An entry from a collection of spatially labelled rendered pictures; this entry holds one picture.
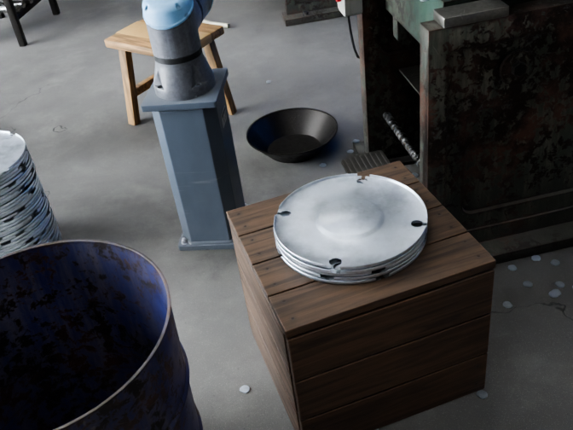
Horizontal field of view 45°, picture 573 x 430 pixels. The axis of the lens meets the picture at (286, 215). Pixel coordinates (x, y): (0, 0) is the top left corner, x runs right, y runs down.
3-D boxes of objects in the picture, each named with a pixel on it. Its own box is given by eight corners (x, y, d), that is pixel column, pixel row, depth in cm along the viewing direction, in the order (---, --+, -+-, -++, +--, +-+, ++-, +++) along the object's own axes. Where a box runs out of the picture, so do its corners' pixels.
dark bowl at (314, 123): (257, 181, 216) (254, 162, 212) (242, 136, 240) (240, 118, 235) (350, 161, 219) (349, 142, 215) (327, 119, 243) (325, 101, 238)
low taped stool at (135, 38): (239, 113, 254) (223, 25, 234) (197, 144, 239) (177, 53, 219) (170, 96, 272) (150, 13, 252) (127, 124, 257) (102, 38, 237)
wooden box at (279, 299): (305, 456, 136) (285, 332, 115) (250, 328, 165) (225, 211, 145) (485, 387, 144) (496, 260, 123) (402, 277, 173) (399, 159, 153)
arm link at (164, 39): (146, 61, 162) (131, 3, 154) (161, 37, 173) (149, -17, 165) (194, 58, 160) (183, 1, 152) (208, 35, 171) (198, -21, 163)
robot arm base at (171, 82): (148, 102, 167) (138, 64, 161) (162, 74, 179) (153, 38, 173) (210, 98, 165) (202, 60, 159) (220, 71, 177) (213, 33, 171)
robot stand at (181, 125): (178, 251, 192) (140, 106, 166) (191, 211, 207) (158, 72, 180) (244, 248, 190) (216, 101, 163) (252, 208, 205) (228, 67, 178)
